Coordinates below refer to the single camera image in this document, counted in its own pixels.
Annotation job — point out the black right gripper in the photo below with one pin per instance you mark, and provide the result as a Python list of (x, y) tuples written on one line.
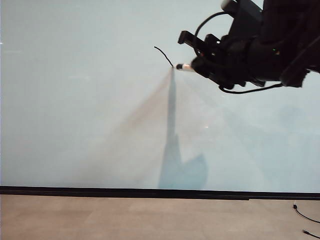
[(237, 60)]

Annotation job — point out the white marker pen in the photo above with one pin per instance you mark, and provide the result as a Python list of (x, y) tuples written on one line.
[(183, 67)]

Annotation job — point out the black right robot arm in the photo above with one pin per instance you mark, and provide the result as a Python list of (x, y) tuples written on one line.
[(287, 37)]

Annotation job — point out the black whiteboard pen tray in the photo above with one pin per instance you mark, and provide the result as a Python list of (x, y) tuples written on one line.
[(125, 195)]

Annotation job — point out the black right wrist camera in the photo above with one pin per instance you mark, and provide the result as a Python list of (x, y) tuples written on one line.
[(246, 15)]

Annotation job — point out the large whiteboard with black frame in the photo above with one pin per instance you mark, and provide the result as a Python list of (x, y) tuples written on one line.
[(87, 112)]

